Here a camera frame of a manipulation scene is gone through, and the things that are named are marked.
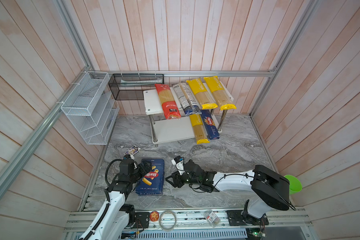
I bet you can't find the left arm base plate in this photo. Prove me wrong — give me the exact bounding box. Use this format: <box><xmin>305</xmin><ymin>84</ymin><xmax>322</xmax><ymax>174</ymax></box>
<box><xmin>126</xmin><ymin>212</ymin><xmax>150</xmax><ymax>229</ymax></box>

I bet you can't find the small card on floor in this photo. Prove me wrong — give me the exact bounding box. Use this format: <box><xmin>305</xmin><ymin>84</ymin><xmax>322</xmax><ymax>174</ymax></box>
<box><xmin>124</xmin><ymin>145</ymin><xmax>141</xmax><ymax>156</ymax></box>

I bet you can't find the blue Barilla spaghetti box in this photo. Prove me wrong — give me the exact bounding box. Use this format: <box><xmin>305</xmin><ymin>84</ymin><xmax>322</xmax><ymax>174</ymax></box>
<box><xmin>201</xmin><ymin>110</ymin><xmax>220</xmax><ymax>140</ymax></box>

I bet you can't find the clear blue spaghetti bag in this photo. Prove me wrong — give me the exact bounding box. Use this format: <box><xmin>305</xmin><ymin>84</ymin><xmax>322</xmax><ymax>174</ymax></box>
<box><xmin>172</xmin><ymin>82</ymin><xmax>201</xmax><ymax>116</ymax></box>

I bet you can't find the green round object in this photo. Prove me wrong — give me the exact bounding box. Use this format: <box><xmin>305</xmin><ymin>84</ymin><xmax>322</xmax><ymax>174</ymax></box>
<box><xmin>284</xmin><ymin>175</ymin><xmax>303</xmax><ymax>195</ymax></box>

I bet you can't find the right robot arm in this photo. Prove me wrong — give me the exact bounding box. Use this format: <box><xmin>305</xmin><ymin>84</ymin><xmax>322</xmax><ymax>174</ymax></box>
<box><xmin>165</xmin><ymin>156</ymin><xmax>295</xmax><ymax>223</ymax></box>

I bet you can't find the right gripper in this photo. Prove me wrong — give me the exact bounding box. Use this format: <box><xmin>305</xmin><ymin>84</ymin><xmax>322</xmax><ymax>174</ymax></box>
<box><xmin>164</xmin><ymin>168</ymin><xmax>201</xmax><ymax>187</ymax></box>

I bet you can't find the red spaghetti bag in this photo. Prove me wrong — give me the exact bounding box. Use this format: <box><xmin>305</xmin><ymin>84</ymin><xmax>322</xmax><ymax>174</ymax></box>
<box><xmin>155</xmin><ymin>84</ymin><xmax>181</xmax><ymax>120</ymax></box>

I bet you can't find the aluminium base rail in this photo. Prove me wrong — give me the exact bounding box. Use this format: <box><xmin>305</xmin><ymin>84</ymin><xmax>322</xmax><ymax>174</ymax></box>
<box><xmin>63</xmin><ymin>208</ymin><xmax>313</xmax><ymax>233</ymax></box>

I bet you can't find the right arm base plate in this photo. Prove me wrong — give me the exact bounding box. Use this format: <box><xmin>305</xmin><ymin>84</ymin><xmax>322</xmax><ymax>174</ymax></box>
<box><xmin>226</xmin><ymin>210</ymin><xmax>269</xmax><ymax>226</ymax></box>

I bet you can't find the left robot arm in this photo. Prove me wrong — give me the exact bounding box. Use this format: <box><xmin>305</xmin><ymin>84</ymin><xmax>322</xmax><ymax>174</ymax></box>
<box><xmin>80</xmin><ymin>155</ymin><xmax>152</xmax><ymax>240</ymax></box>

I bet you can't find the white wire mesh organizer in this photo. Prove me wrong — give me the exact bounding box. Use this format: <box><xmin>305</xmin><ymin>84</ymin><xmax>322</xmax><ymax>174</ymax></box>
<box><xmin>61</xmin><ymin>72</ymin><xmax>120</xmax><ymax>145</ymax></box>

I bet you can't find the blue Barilla rigatoni box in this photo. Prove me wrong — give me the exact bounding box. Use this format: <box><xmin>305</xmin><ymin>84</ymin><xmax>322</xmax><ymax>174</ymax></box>
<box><xmin>135</xmin><ymin>159</ymin><xmax>165</xmax><ymax>196</ymax></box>

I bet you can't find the white two-tier shelf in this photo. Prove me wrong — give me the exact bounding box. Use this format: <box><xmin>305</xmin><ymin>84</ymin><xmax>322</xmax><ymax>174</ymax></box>
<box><xmin>144</xmin><ymin>79</ymin><xmax>233</xmax><ymax>145</ymax></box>

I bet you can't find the yellow Pastatime spaghetti bag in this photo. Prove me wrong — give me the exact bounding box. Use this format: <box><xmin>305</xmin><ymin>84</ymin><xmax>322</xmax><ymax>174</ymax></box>
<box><xmin>204</xmin><ymin>76</ymin><xmax>237</xmax><ymax>111</ymax></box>
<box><xmin>187</xmin><ymin>79</ymin><xmax>218</xmax><ymax>110</ymax></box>
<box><xmin>190</xmin><ymin>114</ymin><xmax>210</xmax><ymax>144</ymax></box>

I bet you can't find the red round sticker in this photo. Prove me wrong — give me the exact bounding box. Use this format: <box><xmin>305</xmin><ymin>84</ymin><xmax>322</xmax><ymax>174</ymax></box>
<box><xmin>150</xmin><ymin>211</ymin><xmax>160</xmax><ymax>222</ymax></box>

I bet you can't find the small clear plastic box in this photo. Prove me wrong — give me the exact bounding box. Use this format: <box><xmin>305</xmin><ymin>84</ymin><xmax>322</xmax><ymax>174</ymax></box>
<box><xmin>203</xmin><ymin>210</ymin><xmax>221</xmax><ymax>228</ymax></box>

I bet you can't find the black wire mesh basket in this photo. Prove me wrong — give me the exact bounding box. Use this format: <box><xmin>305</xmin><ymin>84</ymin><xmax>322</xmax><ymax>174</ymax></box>
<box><xmin>108</xmin><ymin>73</ymin><xmax>164</xmax><ymax>101</ymax></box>

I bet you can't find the clear tape ring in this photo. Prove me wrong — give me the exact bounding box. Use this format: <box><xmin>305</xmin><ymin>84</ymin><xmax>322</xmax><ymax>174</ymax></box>
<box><xmin>158</xmin><ymin>210</ymin><xmax>178</xmax><ymax>232</ymax></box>

